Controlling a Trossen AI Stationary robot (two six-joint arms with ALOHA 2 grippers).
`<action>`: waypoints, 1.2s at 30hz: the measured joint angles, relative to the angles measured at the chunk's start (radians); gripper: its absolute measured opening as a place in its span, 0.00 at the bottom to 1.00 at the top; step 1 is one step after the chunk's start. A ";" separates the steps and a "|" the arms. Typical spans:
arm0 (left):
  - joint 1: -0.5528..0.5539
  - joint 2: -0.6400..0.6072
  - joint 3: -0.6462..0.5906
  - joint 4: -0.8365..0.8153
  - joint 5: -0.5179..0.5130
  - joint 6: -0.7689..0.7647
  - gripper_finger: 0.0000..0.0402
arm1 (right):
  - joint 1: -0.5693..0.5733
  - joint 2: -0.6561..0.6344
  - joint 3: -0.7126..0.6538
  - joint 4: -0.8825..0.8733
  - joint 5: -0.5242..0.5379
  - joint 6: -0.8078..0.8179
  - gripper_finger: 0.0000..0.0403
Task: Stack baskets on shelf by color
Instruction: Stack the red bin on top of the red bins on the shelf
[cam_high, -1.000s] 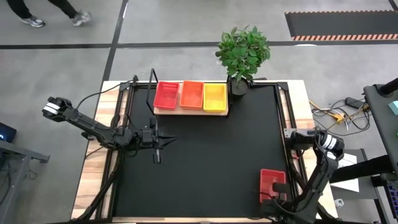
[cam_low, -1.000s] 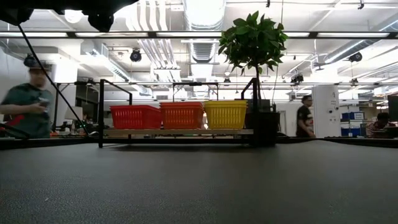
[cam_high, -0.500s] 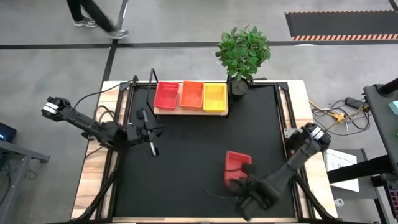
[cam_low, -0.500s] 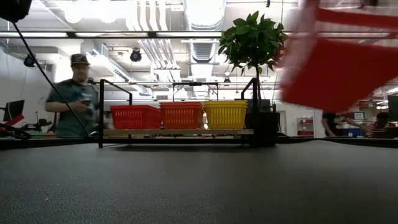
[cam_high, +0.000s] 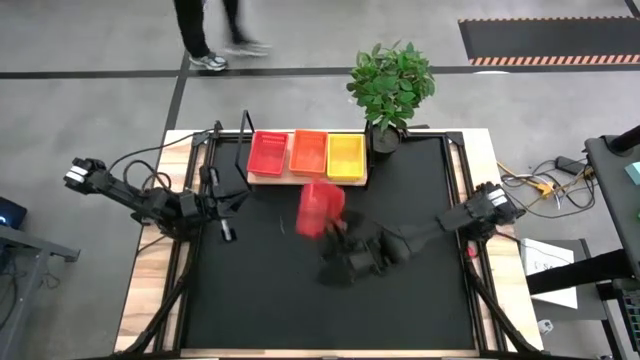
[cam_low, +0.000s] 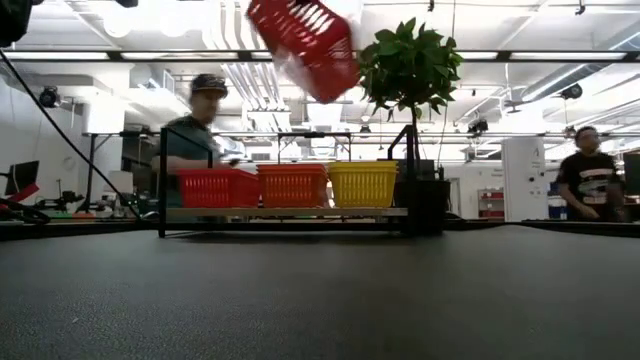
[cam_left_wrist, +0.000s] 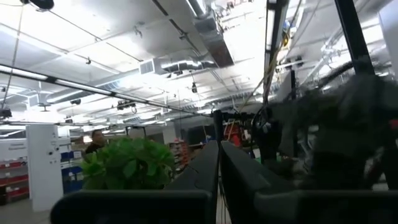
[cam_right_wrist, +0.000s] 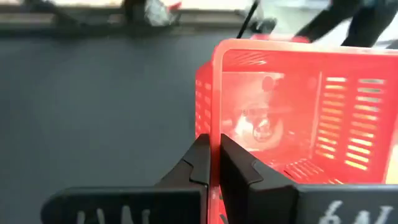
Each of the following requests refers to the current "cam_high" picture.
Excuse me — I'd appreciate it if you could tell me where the black pole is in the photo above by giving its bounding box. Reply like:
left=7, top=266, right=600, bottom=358
left=607, top=124, right=640, bottom=154

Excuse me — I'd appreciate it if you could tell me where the yellow plastic basket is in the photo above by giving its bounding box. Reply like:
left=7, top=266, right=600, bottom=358
left=326, top=132, right=367, bottom=182

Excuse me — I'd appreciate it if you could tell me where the black side desk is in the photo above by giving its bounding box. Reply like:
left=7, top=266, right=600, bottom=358
left=525, top=133, right=640, bottom=301

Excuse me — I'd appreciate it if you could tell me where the green leafy plant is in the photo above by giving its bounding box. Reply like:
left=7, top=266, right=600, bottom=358
left=346, top=40, right=437, bottom=132

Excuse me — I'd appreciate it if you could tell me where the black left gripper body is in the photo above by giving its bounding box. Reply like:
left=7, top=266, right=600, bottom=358
left=198, top=166, right=238, bottom=243

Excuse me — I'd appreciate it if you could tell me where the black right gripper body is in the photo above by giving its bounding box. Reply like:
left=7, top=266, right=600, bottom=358
left=318, top=228, right=397, bottom=288

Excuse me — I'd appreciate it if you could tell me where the grey desk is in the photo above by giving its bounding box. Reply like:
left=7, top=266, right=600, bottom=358
left=0, top=223, right=81, bottom=360

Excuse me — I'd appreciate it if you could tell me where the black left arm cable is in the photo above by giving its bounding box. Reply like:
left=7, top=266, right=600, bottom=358
left=107, top=127, right=215, bottom=194

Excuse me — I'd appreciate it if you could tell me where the orange plastic basket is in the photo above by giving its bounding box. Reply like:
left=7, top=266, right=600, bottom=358
left=288, top=129, right=330, bottom=179

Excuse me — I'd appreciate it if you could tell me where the black plant pot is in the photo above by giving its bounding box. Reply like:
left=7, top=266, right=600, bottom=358
left=370, top=123, right=404, bottom=155

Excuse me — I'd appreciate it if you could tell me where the white cardboard box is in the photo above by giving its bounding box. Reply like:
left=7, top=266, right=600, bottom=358
left=519, top=237, right=580, bottom=310

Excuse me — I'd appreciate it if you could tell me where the black metal table frame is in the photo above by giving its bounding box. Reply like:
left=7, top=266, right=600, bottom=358
left=113, top=119, right=544, bottom=359

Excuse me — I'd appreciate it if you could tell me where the yellow floor cable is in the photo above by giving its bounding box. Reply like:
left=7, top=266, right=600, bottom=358
left=497, top=160, right=596, bottom=202

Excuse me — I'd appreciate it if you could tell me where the black floor cable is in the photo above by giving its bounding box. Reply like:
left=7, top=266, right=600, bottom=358
left=499, top=169, right=601, bottom=221

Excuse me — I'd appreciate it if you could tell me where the person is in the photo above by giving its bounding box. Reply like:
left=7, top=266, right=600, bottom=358
left=172, top=0, right=274, bottom=73

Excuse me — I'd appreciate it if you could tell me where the red plastic basket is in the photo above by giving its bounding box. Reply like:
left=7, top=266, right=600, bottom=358
left=294, top=181, right=347, bottom=240
left=246, top=130, right=291, bottom=178

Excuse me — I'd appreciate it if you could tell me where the black slotted rack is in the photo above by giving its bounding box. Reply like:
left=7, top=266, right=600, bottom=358
left=617, top=289, right=640, bottom=354

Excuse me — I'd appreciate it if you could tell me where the black power adapter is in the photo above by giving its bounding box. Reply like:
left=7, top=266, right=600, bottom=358
left=555, top=155, right=581, bottom=175

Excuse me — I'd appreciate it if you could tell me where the black hazard-striped floor mat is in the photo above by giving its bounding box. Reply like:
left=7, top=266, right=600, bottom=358
left=458, top=17, right=640, bottom=67

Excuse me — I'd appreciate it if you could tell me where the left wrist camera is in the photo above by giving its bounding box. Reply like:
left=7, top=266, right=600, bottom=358
left=178, top=192, right=202, bottom=219

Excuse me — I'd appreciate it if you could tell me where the dark device with blue light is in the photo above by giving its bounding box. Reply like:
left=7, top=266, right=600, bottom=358
left=0, top=195, right=29, bottom=230

